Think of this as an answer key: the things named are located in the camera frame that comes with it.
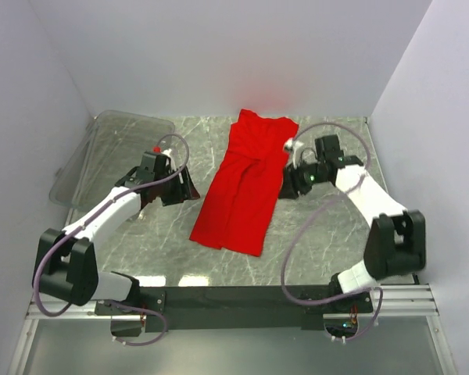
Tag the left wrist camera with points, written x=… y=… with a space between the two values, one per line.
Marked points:
x=170 y=153

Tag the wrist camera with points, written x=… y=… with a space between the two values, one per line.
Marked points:
x=170 y=153
x=295 y=149

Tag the aluminium rail frame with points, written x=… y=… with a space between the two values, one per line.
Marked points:
x=408 y=340

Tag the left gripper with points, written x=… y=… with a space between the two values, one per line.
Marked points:
x=188 y=191

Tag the red t shirt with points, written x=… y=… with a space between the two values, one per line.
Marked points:
x=240 y=202

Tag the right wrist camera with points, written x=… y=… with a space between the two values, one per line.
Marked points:
x=295 y=149

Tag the black base beam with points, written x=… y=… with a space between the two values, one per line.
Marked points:
x=200 y=308

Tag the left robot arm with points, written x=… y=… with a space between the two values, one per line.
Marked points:
x=66 y=265

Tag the clear plastic bin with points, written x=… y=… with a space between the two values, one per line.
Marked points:
x=114 y=143

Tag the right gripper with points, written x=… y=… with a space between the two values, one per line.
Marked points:
x=292 y=183

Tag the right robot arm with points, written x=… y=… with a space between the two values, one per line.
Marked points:
x=396 y=243

